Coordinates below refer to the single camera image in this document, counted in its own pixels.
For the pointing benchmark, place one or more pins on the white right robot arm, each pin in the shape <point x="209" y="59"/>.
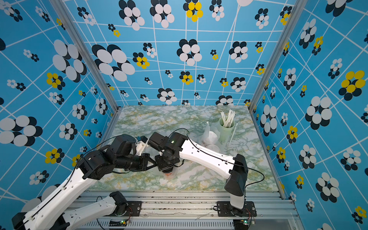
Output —
<point x="234" y="169"/>

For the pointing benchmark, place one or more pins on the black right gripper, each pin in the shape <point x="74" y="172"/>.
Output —
<point x="161" y="166"/>

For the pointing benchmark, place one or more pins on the fallen white paper straw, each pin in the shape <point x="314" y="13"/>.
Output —
<point x="233" y="133"/>

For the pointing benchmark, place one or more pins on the translucent plastic carrier bag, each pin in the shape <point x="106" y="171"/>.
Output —
<point x="205" y="134"/>

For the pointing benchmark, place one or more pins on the aluminium corner post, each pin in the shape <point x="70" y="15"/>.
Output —
<point x="285" y="35"/>
<point x="75" y="35"/>

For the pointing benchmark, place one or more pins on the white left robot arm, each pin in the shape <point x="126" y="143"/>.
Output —
<point x="125" y="152"/>

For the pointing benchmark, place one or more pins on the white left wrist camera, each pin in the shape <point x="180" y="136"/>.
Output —
<point x="141" y="145"/>

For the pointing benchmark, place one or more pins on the white paper straws bundle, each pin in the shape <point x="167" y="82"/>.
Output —
<point x="227" y="120"/>

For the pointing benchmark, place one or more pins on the aluminium right corner post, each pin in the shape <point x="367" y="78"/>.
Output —
<point x="285" y="35"/>

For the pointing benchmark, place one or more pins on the green straw holder cup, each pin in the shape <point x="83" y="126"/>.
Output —
<point x="225" y="132"/>

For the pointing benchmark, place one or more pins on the aluminium left corner post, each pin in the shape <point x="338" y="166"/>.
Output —
<point x="75" y="35"/>

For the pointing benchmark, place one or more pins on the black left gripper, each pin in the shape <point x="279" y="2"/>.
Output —
<point x="146" y="156"/>

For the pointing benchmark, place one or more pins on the red cup white lid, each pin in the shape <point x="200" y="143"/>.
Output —
<point x="211" y="138"/>

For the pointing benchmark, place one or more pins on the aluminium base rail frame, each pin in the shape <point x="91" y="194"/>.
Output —
<point x="193" y="210"/>

